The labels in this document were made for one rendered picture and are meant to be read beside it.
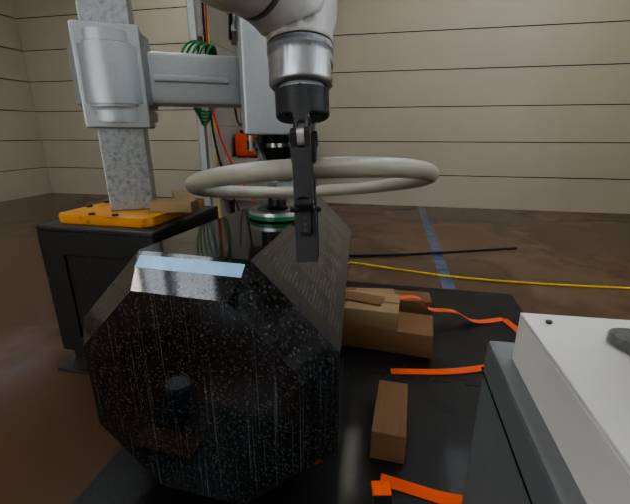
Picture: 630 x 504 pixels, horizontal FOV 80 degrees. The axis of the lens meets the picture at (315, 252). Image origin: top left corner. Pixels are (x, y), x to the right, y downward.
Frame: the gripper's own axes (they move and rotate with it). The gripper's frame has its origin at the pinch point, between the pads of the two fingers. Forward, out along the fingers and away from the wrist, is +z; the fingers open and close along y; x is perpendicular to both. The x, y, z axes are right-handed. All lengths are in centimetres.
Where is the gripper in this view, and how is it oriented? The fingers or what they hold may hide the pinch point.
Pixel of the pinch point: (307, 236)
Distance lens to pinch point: 53.9
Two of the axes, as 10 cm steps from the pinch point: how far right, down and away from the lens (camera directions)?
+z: 0.4, 9.9, 1.1
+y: 0.5, -1.1, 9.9
